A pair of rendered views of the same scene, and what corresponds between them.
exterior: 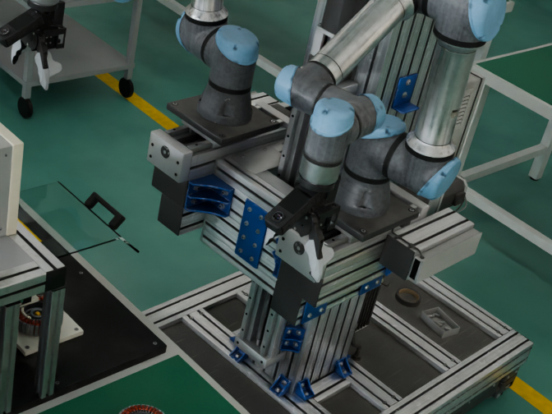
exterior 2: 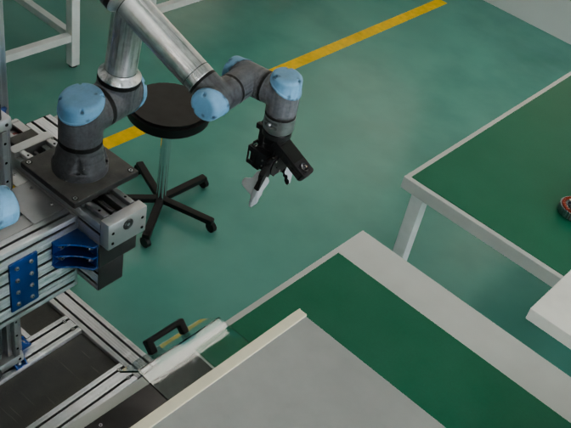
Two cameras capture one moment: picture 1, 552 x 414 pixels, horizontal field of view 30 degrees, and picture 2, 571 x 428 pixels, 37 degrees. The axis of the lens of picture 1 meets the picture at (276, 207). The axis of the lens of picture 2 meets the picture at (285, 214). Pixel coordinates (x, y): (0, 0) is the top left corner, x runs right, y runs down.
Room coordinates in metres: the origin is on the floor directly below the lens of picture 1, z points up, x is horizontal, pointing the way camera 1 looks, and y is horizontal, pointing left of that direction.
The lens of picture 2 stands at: (1.81, 1.61, 2.50)
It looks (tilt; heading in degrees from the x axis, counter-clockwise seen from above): 40 degrees down; 265
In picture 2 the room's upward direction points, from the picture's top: 12 degrees clockwise
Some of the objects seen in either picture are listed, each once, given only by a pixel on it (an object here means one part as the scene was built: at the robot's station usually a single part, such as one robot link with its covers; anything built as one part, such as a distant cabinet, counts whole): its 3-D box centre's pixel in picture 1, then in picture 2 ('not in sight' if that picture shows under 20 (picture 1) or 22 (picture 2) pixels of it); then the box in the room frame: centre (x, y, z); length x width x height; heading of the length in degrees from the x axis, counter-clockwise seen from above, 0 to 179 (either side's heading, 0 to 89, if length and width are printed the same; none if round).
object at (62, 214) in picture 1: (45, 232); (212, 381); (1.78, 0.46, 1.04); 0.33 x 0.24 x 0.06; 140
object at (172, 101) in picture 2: not in sight; (168, 156); (2.08, -1.29, 0.28); 0.54 x 0.49 x 0.56; 140
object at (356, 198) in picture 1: (363, 184); (80, 151); (2.21, -0.20, 1.09); 0.15 x 0.15 x 0.10
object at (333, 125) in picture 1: (329, 131); (283, 93); (1.71, -0.06, 1.45); 0.09 x 0.08 x 0.11; 150
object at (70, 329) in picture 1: (36, 324); not in sight; (1.79, 0.46, 0.78); 0.15 x 0.15 x 0.01; 50
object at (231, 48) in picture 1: (233, 56); not in sight; (2.52, 0.20, 1.20); 0.13 x 0.12 x 0.14; 46
